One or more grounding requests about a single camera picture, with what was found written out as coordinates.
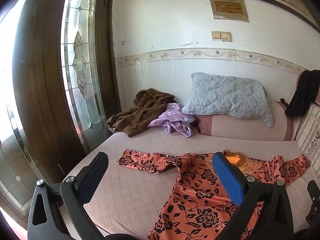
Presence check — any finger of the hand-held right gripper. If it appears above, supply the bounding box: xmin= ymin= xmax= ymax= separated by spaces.
xmin=306 ymin=180 xmax=320 ymax=227

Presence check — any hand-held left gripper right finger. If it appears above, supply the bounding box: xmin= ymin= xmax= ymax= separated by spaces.
xmin=212 ymin=152 xmax=293 ymax=240

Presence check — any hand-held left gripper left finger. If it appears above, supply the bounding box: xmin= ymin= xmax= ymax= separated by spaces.
xmin=27 ymin=151 xmax=109 ymax=240

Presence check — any orange black floral dress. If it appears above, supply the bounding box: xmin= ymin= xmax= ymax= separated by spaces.
xmin=117 ymin=149 xmax=312 ymax=240

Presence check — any pink quilted bed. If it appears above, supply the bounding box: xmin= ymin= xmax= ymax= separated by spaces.
xmin=61 ymin=127 xmax=320 ymax=240

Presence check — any pink bolster pillow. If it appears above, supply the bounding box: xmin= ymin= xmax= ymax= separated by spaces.
xmin=196 ymin=100 xmax=294 ymax=142

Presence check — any striped beige cushion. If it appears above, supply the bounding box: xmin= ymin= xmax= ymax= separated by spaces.
xmin=294 ymin=102 xmax=320 ymax=165

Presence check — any brown robe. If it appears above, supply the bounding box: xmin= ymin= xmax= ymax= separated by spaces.
xmin=106 ymin=88 xmax=175 ymax=137

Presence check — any purple floral garment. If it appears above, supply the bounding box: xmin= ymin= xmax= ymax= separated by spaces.
xmin=147 ymin=102 xmax=195 ymax=138

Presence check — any light blue quilted pillow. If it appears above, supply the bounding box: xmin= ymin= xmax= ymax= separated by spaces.
xmin=181 ymin=72 xmax=275 ymax=128

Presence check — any black garment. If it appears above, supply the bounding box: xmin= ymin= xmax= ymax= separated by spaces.
xmin=285 ymin=69 xmax=320 ymax=118

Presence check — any glass side window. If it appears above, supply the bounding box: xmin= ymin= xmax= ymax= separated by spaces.
xmin=0 ymin=10 xmax=34 ymax=218

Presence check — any wooden door with leaded glass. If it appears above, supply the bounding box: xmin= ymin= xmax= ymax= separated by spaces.
xmin=11 ymin=0 xmax=118 ymax=180

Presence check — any beige wall panel box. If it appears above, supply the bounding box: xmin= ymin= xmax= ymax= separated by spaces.
xmin=209 ymin=0 xmax=250 ymax=22

